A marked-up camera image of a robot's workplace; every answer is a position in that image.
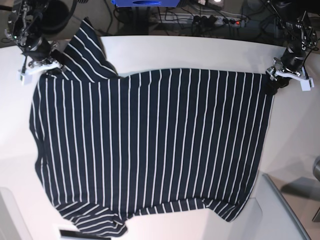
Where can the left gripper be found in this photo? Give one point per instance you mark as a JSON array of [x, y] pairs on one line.
[[291, 61]]

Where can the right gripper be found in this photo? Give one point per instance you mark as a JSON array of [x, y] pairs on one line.
[[42, 52]]

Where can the navy white striped t-shirt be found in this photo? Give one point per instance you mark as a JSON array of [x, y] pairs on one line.
[[168, 140]]

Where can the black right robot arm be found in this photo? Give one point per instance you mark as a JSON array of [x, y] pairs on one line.
[[24, 28]]

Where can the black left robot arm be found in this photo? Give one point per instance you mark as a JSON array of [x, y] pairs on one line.
[[293, 17]]

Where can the black round stand base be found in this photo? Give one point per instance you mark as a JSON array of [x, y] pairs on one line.
[[56, 16]]

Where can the blue box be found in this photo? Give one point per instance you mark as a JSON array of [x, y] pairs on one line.
[[145, 3]]

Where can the white power strip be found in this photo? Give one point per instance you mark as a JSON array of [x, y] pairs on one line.
[[207, 19]]

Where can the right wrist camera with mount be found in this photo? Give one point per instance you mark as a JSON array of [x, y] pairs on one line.
[[31, 68]]

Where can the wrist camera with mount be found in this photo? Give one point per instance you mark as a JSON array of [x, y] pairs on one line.
[[306, 82], [31, 68]]

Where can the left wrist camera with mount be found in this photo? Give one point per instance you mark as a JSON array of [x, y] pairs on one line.
[[306, 82]]

